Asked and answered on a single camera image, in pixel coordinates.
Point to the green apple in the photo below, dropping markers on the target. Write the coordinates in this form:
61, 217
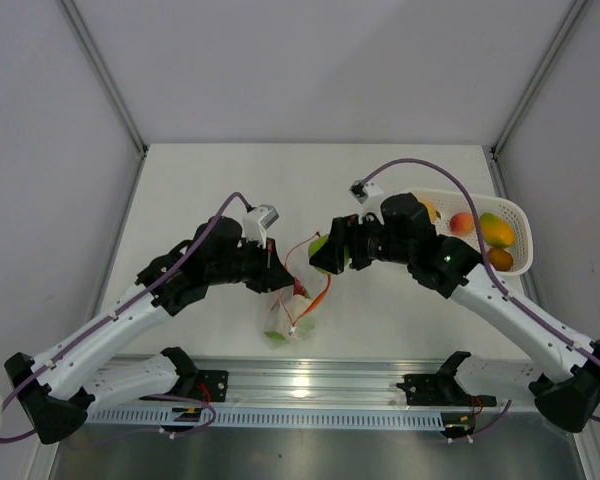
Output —
322, 255

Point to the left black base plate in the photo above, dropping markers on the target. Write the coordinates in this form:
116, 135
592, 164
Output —
207, 385

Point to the clear zip bag orange zipper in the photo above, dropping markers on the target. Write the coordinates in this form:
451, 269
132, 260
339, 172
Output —
317, 282

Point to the slotted white cable duct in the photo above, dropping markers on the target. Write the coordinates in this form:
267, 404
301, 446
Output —
244, 417

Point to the aluminium frame post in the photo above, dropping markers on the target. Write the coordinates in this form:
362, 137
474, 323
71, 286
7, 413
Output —
98, 65
548, 60

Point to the white cauliflower green leaves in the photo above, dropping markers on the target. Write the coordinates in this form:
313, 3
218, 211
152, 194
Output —
288, 319

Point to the mango yellow green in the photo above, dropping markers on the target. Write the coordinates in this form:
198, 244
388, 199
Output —
496, 232

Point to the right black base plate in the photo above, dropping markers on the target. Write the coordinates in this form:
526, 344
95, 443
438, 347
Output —
439, 390

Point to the red grape bunch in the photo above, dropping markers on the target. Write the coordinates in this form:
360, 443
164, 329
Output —
300, 289

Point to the left aluminium frame post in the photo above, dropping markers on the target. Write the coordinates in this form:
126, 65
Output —
98, 65

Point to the right aluminium frame post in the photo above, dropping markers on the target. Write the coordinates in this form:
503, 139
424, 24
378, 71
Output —
548, 60

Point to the yellow orange fruit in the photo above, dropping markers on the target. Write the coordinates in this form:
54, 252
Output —
432, 211

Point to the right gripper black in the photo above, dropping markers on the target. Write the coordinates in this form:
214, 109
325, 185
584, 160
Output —
344, 231

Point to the white perforated plastic basket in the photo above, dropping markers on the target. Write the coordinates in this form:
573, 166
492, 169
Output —
449, 203

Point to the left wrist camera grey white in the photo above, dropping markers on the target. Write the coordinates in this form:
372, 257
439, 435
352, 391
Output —
257, 221

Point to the round orange brown fruit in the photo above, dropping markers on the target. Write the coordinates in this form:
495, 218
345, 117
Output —
500, 259

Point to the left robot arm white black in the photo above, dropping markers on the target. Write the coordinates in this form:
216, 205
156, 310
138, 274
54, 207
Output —
61, 388

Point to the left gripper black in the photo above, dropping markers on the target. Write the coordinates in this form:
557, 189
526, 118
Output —
272, 274

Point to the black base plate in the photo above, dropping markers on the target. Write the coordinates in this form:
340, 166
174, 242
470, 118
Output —
439, 390
207, 385

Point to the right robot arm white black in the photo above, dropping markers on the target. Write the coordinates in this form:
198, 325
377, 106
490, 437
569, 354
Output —
562, 376

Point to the aluminium mounting rail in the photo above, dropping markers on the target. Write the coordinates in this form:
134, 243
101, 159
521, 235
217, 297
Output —
315, 383

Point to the peach orange red fruit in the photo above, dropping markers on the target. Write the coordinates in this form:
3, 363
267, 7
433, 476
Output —
462, 224

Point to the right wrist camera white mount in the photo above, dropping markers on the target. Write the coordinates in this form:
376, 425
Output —
370, 197

